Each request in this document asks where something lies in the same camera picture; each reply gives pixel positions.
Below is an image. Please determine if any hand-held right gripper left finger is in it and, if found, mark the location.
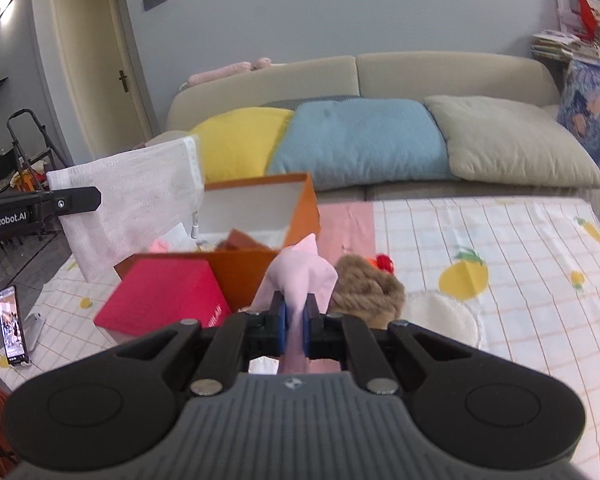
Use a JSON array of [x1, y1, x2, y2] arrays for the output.
[[105, 292, 287, 394]]

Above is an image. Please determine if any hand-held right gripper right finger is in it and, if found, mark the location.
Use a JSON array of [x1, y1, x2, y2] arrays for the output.
[[302, 294, 481, 395]]

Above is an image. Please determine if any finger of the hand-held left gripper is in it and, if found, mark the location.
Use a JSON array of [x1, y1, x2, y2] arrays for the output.
[[30, 186, 102, 218]]

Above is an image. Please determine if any pink cloth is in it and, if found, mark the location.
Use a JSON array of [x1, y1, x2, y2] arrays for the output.
[[250, 233, 339, 375]]

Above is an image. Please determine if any white fabric pouch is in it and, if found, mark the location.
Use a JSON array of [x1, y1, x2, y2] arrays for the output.
[[46, 135, 204, 283]]

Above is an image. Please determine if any orange cardboard box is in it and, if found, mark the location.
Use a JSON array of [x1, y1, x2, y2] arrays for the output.
[[115, 172, 322, 311]]

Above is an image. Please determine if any black chair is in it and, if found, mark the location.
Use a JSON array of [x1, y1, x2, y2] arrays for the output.
[[0, 152, 31, 196]]

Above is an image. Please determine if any brown knitted scarf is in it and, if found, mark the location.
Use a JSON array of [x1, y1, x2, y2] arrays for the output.
[[328, 254, 406, 330]]

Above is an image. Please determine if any small red flower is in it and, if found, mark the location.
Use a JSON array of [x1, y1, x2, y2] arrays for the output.
[[365, 254, 396, 275]]

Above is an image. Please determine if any folding ladder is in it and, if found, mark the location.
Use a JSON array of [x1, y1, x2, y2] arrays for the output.
[[7, 109, 71, 241]]

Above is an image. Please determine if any smartphone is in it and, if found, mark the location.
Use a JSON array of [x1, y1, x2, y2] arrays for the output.
[[0, 285, 31, 363]]

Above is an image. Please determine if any white phone stand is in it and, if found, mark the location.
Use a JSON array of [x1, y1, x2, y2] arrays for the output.
[[22, 312, 46, 366]]

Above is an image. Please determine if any red gift box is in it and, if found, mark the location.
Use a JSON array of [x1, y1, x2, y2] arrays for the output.
[[94, 254, 232, 336]]

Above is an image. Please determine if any white padded cloth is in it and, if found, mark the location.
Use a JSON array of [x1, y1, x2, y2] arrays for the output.
[[399, 290, 483, 348]]

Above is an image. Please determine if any cream door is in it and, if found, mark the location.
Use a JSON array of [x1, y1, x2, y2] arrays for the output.
[[50, 0, 153, 153]]

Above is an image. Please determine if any yellow pillow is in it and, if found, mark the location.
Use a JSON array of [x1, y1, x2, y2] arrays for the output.
[[190, 107, 296, 183]]

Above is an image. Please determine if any pink long plush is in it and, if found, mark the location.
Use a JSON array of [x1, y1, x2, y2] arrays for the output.
[[187, 57, 273, 86]]

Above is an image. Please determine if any checked fruit print blanket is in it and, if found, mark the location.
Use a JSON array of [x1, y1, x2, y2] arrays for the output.
[[0, 195, 600, 480]]

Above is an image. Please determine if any beige pillow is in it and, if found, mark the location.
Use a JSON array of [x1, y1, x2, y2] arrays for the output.
[[424, 95, 600, 188]]

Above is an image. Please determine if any beige sofa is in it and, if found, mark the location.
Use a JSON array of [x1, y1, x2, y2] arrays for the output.
[[145, 51, 600, 201]]

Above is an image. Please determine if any blue printed pillow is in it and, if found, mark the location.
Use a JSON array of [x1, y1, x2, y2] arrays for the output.
[[556, 59, 600, 183]]

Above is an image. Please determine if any stack of papers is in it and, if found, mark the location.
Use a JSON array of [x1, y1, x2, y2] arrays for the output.
[[531, 30, 581, 61]]

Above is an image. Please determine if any red hanging ornament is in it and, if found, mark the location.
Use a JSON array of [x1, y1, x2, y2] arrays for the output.
[[575, 0, 598, 41]]

